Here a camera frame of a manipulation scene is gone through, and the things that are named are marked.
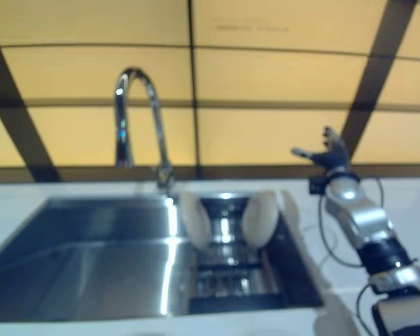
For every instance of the dark robot right hand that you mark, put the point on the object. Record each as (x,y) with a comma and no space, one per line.
(332,155)

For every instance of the white ceramic plate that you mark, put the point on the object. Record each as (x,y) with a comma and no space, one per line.
(194,220)
(260,220)

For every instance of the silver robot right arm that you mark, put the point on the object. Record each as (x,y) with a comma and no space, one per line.
(367,217)

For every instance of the dark metal sink drying rack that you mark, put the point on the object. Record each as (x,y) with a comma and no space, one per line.
(231,280)

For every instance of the chrome gooseneck faucet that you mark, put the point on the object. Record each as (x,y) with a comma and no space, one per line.
(122,133)

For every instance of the stainless steel sink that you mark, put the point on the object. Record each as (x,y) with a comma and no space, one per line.
(91,245)

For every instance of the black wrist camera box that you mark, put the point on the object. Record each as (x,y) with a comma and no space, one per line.
(316,186)

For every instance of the dark window frame grid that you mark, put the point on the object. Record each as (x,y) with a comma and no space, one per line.
(21,126)

